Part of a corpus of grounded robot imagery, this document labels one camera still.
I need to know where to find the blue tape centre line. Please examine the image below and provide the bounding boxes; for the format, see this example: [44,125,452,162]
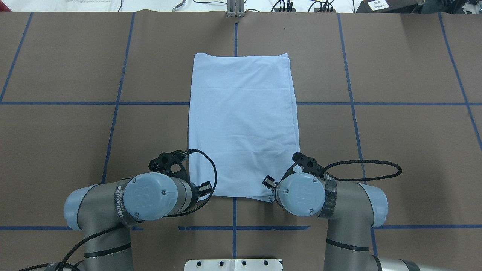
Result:
[232,22,239,259]

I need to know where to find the light blue t-shirt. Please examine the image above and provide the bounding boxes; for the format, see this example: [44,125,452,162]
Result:
[188,53,300,202]

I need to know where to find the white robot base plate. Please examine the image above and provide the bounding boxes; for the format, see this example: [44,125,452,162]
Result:
[184,259,284,271]

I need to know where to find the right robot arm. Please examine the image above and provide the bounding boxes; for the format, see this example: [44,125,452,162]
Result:
[263,172,438,271]

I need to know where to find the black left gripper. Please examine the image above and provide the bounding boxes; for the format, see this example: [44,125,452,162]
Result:
[189,181,212,201]

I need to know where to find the black braided left cable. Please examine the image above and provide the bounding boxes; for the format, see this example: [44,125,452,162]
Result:
[15,149,218,271]

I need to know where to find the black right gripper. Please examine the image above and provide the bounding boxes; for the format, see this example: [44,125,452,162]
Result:
[262,175,279,194]

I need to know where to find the aluminium camera post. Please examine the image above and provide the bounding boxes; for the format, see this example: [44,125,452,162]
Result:
[226,0,246,18]

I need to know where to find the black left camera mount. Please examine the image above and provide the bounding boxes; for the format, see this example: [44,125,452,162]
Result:
[148,150,191,181]

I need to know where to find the black braided cable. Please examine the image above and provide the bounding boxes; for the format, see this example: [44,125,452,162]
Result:
[323,160,403,182]
[15,149,218,271]

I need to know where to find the black braided right cable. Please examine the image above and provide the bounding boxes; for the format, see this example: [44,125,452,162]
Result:
[323,160,403,182]

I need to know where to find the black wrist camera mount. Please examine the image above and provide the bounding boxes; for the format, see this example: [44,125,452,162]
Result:
[281,152,324,180]

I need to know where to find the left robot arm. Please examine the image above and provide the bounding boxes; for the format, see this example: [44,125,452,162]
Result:
[45,172,217,271]

